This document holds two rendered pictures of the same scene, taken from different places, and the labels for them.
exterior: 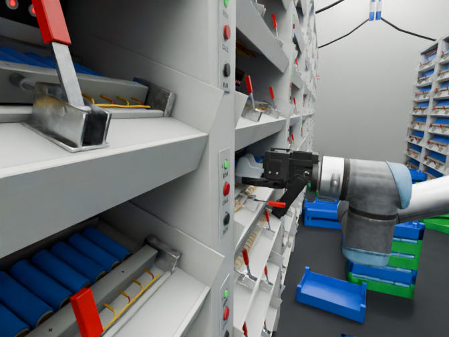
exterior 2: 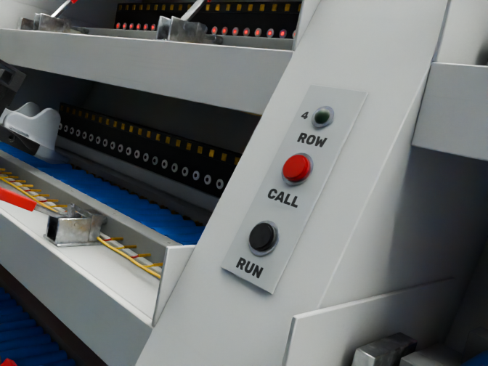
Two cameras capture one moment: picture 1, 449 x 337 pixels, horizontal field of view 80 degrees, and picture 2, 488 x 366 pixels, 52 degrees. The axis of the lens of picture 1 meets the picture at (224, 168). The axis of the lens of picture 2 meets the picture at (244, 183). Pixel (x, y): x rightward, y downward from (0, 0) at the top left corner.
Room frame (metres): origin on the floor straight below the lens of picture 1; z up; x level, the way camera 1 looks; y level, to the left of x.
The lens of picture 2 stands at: (1.09, -0.50, 0.75)
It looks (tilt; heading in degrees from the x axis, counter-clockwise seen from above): 8 degrees up; 113
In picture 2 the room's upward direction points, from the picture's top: 27 degrees clockwise
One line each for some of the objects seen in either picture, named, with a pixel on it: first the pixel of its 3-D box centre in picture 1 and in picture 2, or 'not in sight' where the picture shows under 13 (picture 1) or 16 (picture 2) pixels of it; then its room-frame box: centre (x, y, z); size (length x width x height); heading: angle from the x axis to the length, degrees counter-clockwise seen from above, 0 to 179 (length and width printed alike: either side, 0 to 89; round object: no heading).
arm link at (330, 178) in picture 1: (328, 178); not in sight; (0.56, -0.22, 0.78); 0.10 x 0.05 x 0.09; 160
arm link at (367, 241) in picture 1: (367, 233); not in sight; (0.54, -0.31, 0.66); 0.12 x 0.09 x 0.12; 164
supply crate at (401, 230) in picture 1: (383, 220); not in sight; (1.31, -0.84, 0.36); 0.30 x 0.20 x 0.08; 68
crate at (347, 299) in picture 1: (331, 291); not in sight; (1.17, -0.53, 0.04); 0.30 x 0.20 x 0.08; 61
